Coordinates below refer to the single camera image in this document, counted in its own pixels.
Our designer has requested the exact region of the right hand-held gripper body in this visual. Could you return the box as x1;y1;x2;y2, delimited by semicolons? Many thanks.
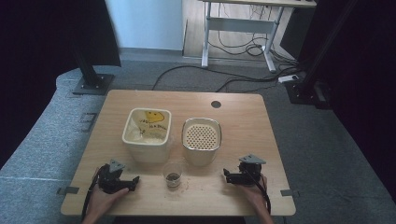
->
237;153;267;188

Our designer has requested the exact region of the black curtain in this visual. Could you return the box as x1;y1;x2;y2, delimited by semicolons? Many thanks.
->
279;0;396;203
0;0;122;171

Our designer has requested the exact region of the grey tape strip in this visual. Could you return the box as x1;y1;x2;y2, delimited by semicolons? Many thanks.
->
279;189;301;198
56;186;80;196

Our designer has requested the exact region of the bundle of black cables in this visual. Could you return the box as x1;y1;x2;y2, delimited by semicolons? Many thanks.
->
206;3;300;68

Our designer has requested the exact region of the person's left hand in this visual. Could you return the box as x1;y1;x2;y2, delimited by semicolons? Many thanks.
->
89;167;131;217

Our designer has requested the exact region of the clear plastic cup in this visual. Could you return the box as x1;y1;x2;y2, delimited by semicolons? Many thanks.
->
162;161;184;189

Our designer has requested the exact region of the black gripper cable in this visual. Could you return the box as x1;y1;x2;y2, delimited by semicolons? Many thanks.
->
248;173;273;216
80;173;103;222

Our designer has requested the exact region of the cream bin with plastic bag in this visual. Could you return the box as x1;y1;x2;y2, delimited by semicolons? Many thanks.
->
121;106;173;165

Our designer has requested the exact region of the black floor cable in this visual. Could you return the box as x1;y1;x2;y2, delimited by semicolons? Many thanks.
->
150;64;300;93

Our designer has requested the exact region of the black stand with base plate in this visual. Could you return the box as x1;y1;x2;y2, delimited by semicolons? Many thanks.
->
283;0;359;110
70;36;116;96

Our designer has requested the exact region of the person's right hand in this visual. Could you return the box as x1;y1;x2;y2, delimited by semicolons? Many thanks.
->
239;174;269;213

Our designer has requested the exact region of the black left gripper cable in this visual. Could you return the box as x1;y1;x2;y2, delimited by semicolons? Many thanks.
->
80;173;103;222

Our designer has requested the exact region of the cream container with perforated strainer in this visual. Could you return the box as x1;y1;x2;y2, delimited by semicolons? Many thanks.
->
180;117;223;167

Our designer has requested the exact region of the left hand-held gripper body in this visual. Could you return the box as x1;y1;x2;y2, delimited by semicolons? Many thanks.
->
97;159;129;195

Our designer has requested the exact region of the white power strip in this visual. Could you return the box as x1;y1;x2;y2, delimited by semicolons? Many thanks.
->
277;74;301;84

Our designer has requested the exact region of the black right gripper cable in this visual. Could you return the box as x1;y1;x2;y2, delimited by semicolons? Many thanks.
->
248;173;273;216

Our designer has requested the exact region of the white desk frame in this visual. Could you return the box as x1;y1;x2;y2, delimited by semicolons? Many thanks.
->
199;0;318;75

